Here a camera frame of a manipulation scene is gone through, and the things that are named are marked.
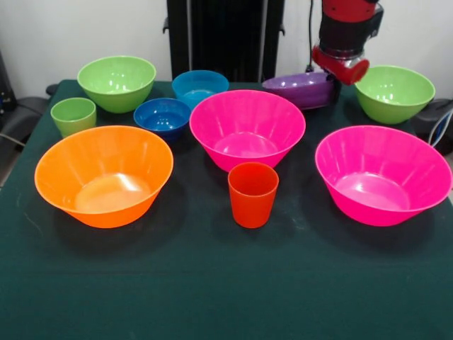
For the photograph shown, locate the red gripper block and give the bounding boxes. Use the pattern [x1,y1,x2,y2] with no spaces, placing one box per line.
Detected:
[311,45,371,107]

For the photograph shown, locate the purple plastic bowl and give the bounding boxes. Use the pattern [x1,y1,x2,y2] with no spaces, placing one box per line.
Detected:
[262,72,337,111]

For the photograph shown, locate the orange plastic bowl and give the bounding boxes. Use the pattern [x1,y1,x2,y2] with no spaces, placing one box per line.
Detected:
[34,125,175,230]

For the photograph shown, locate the green plastic bowl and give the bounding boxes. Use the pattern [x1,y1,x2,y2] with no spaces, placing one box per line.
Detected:
[354,64,436,125]
[76,55,157,114]

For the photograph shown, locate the pink plastic bowl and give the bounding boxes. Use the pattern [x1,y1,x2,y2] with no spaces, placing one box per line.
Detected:
[189,89,306,174]
[314,125,453,227]

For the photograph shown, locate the black office chair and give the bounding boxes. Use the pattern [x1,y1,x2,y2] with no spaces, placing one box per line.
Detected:
[410,98,453,155]
[0,84,57,145]

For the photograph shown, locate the light blue plastic bowl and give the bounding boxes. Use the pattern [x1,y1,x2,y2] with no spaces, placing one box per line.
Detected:
[171,69,230,110]

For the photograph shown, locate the red plastic cup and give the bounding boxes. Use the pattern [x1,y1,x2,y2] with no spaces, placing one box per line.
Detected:
[227,161,280,230]

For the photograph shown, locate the dark blue plastic bowl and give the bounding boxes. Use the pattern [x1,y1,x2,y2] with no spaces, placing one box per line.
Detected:
[133,98,193,143]

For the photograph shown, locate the dark green tablecloth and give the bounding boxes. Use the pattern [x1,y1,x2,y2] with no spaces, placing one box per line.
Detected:
[0,79,453,340]

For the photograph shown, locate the green plastic cup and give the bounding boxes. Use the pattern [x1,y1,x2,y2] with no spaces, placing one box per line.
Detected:
[50,97,98,138]

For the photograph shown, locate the black hanging cable with plug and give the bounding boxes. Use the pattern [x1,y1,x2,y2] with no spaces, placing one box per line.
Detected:
[306,0,316,74]

